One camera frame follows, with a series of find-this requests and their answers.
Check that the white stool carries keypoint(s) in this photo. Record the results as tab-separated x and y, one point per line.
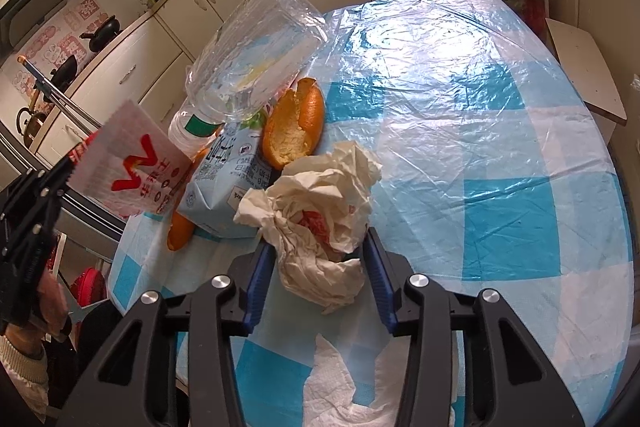
585	67

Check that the light blue carton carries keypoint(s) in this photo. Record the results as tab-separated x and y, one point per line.
220	192

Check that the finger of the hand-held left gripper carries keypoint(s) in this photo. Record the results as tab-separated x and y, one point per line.
42	207

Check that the person's left forearm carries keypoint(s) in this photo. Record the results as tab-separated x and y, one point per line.
20	359

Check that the small orange peel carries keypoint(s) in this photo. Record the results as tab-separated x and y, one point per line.
177	227

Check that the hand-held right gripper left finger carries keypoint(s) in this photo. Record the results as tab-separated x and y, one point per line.
257	289

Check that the brass kettle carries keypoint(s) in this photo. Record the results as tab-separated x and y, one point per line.
31	122

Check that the beige paper wrapper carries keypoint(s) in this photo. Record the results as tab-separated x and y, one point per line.
320	192

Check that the white tissue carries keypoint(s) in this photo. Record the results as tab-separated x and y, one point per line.
340	387

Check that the red white sachet packet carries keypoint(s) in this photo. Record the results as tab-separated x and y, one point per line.
130	157

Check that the person's left leg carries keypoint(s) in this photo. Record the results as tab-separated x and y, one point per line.
97	332

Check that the clear plastic bottle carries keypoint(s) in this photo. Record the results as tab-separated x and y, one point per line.
260	52

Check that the person's left hand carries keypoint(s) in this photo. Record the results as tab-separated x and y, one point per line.
52	307

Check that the black wok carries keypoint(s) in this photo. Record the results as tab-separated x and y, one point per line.
102	34

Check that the pink wall stickers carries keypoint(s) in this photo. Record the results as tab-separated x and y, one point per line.
45	42

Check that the orange bread roll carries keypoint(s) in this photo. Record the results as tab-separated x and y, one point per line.
295	127

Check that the black frying pan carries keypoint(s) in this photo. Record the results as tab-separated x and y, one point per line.
64	69

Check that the red bag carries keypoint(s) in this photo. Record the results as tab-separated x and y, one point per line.
522	9

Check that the blue checkered tablecloth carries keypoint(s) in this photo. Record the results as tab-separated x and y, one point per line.
475	157

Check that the red slipper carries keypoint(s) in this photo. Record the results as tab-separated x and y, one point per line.
90	287

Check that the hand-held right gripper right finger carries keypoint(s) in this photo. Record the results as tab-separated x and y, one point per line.
381	279

